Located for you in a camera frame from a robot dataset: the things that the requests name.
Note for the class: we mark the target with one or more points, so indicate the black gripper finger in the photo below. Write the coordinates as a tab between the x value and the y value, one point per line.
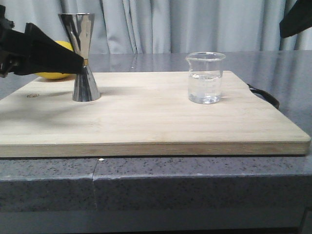
37	53
298	19

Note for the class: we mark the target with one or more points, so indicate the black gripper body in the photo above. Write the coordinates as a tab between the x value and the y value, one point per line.
12	47

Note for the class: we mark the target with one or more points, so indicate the steel double jigger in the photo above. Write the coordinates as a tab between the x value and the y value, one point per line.
79	28

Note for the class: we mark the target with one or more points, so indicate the clear glass beaker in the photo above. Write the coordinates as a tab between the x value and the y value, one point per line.
205	77

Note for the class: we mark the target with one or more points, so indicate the yellow lemon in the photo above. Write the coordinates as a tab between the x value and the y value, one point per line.
55	76

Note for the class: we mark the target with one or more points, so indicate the grey curtain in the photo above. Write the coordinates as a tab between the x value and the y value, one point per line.
167	26

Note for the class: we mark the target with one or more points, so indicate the wooden cutting board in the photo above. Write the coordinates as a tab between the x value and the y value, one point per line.
143	114

